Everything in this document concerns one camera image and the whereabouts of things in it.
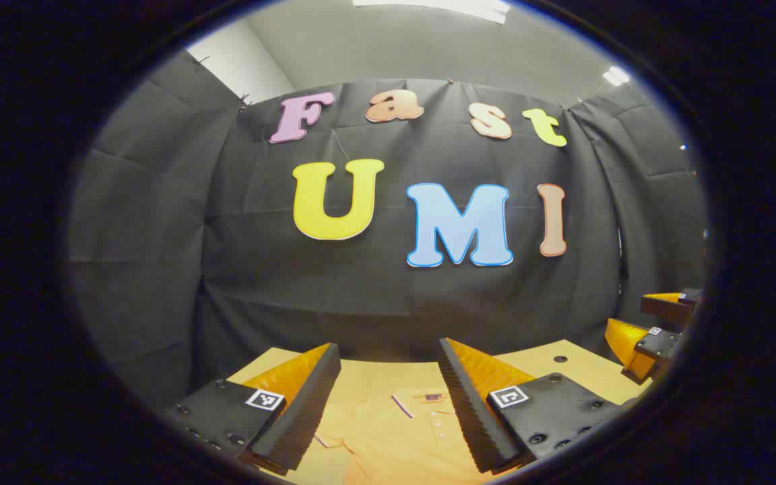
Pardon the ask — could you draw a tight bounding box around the black backdrop cloth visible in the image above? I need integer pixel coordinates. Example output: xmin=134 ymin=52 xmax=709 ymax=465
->
xmin=68 ymin=51 xmax=709 ymax=412

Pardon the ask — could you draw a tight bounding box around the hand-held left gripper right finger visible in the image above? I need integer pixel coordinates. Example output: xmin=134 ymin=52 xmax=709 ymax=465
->
xmin=437 ymin=337 xmax=635 ymax=476

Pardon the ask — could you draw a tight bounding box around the orange T-shirt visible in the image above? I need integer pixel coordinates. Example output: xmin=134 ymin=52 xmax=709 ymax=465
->
xmin=287 ymin=385 xmax=496 ymax=485

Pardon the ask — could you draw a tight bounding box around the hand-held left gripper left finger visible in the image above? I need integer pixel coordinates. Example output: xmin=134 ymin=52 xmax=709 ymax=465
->
xmin=159 ymin=342 xmax=342 ymax=476

